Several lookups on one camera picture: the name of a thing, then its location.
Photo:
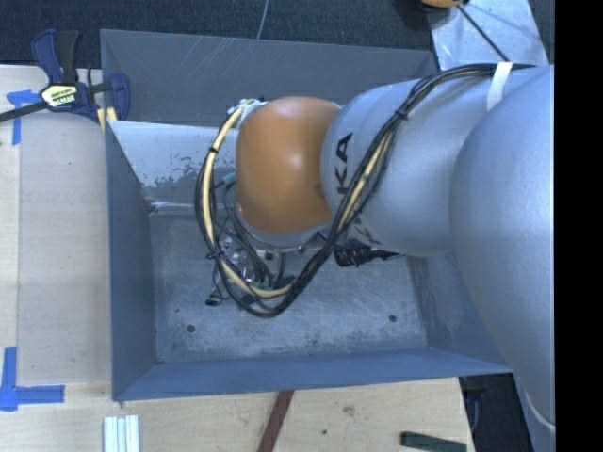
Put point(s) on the grey metal bin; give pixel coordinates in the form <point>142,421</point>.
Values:
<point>301,337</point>

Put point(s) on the red-brown flat block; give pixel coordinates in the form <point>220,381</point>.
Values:
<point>275,422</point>

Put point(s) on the pale wood board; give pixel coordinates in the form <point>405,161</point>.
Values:
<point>61,252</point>

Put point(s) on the black cylinder on white bracket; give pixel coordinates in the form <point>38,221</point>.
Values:
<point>352,254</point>

